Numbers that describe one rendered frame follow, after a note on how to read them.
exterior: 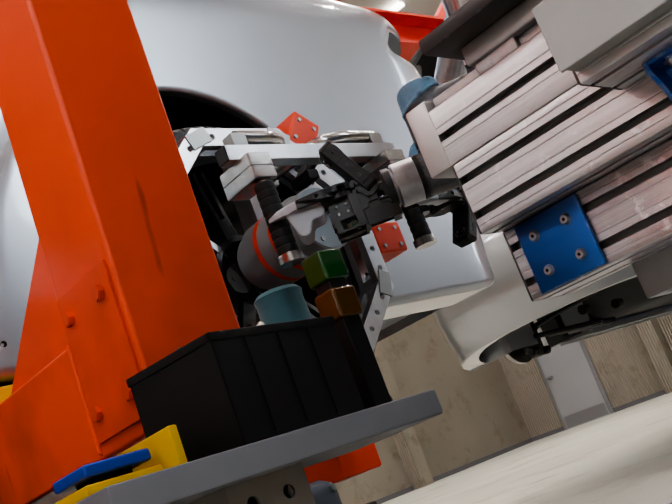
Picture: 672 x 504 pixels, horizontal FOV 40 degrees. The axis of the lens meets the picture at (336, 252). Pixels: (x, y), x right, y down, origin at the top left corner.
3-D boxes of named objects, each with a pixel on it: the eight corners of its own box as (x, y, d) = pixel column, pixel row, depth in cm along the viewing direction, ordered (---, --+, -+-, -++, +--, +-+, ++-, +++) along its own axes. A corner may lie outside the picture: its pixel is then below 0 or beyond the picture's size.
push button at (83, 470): (122, 486, 92) (116, 464, 93) (156, 468, 87) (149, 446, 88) (57, 506, 87) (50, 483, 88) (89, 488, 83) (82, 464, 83)
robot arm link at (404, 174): (409, 151, 152) (409, 166, 160) (383, 161, 152) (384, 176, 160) (426, 192, 151) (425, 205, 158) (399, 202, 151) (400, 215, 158)
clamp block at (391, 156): (382, 191, 188) (372, 168, 189) (411, 170, 181) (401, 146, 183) (364, 193, 184) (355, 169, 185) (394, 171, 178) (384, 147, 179)
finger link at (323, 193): (297, 206, 150) (349, 189, 151) (294, 198, 150) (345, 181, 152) (297, 215, 154) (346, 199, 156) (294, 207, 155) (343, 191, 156)
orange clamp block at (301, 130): (294, 172, 204) (300, 142, 210) (315, 155, 199) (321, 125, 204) (268, 157, 201) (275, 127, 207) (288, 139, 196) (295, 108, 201)
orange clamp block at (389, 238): (359, 266, 205) (387, 262, 211) (382, 252, 199) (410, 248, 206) (348, 238, 206) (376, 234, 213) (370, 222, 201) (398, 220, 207)
